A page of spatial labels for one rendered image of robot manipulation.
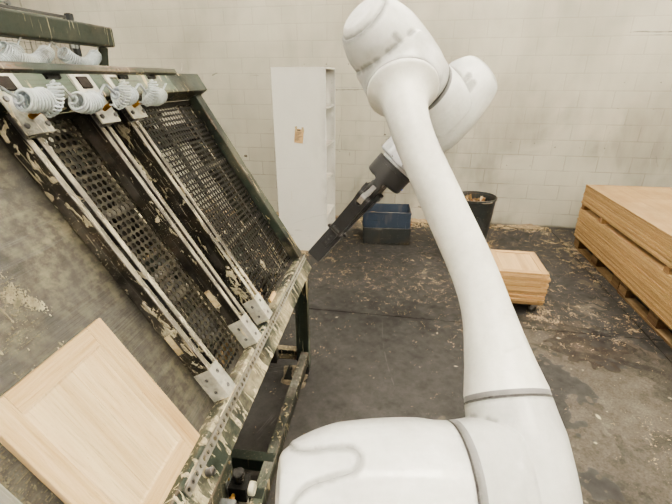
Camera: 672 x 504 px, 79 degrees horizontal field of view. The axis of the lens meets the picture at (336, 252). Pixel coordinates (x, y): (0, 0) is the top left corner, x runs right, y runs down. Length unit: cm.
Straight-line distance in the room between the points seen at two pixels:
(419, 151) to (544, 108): 560
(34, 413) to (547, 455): 104
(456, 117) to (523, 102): 534
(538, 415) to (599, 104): 592
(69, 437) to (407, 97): 106
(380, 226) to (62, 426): 436
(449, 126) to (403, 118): 17
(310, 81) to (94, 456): 397
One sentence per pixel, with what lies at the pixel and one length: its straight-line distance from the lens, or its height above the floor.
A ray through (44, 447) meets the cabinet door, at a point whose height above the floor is 119.
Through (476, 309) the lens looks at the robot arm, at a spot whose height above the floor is 167.
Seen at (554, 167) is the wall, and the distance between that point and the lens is 629.
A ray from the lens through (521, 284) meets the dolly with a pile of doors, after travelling 390.
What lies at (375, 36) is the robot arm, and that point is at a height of 199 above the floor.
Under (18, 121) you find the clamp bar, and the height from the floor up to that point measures 183.
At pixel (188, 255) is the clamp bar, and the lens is 169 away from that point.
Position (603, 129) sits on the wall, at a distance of 639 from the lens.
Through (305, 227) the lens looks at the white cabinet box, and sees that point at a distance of 490.
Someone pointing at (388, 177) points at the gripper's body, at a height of 178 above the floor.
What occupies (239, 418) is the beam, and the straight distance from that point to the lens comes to 160.
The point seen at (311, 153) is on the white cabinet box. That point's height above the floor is 118.
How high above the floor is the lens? 194
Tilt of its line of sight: 23 degrees down
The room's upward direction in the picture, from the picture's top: straight up
